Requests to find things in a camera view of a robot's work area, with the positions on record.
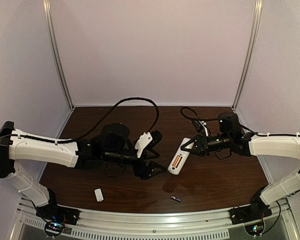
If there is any white remote control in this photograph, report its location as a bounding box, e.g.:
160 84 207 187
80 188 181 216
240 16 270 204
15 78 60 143
167 137 194 175

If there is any orange AA battery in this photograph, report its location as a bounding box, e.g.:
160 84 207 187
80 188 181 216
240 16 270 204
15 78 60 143
171 155 183 169

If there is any purple AA battery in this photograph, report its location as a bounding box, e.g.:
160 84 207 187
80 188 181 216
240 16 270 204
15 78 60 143
170 196 182 203

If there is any white battery cover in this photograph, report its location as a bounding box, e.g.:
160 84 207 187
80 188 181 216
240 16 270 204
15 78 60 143
94 188 104 202

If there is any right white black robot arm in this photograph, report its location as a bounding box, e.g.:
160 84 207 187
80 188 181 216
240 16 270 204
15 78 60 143
180 112 300 217

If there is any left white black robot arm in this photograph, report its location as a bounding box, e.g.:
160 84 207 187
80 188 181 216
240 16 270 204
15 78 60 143
0 121 167 219

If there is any right controller board with LEDs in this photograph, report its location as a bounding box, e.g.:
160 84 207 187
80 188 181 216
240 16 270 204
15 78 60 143
244 221 265 237

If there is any controller board with leds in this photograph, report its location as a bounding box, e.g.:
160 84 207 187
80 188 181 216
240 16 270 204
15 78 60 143
244 221 265 237
43 221 65 238

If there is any left controller board with LEDs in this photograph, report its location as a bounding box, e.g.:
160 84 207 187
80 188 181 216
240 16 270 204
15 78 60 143
43 221 65 238

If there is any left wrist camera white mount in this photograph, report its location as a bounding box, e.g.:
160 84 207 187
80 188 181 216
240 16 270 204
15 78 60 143
134 130 163 159

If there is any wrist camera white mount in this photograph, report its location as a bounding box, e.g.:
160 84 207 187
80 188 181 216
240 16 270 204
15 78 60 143
192 120 211 137
134 130 163 159

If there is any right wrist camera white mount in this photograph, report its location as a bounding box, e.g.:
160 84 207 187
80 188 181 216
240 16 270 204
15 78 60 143
192 120 211 137

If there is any curved aluminium front rail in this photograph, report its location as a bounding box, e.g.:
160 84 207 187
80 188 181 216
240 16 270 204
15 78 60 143
11 197 299 239

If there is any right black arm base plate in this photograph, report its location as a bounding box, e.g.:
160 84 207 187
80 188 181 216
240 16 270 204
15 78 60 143
228 204 272 225

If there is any white slotted cable duct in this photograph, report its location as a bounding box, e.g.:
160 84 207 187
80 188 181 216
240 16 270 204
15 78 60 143
8 216 230 240

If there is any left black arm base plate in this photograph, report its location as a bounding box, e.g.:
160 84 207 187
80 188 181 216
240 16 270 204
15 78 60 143
35 204 80 226

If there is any right aluminium frame post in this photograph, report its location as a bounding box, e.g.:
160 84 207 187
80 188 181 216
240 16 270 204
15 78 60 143
232 0 263 111

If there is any aluminium frame post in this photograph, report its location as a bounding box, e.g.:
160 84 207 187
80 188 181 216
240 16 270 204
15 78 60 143
232 0 263 111
42 0 74 110

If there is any left aluminium frame post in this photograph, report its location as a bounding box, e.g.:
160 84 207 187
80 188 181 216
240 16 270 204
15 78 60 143
42 0 74 110

